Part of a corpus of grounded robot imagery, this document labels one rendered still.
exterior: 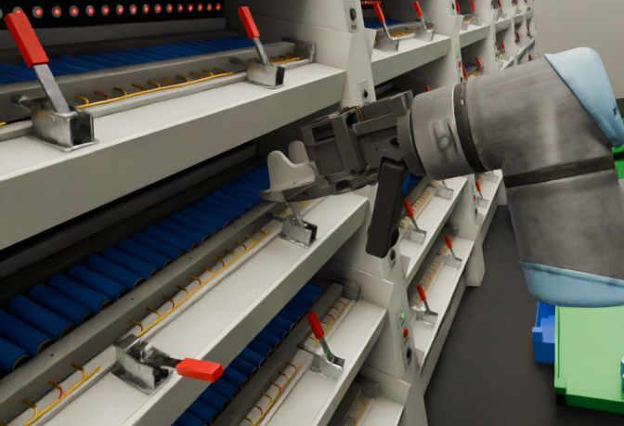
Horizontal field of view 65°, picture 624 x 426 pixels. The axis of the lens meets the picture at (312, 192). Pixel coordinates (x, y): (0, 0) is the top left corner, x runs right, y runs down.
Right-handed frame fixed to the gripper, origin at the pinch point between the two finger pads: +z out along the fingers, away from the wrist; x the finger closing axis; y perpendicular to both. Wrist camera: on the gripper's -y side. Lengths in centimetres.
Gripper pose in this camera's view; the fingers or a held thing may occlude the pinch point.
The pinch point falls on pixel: (275, 193)
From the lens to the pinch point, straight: 61.4
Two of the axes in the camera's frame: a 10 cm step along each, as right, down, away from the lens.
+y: -3.3, -9.3, -1.9
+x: -4.5, 3.3, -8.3
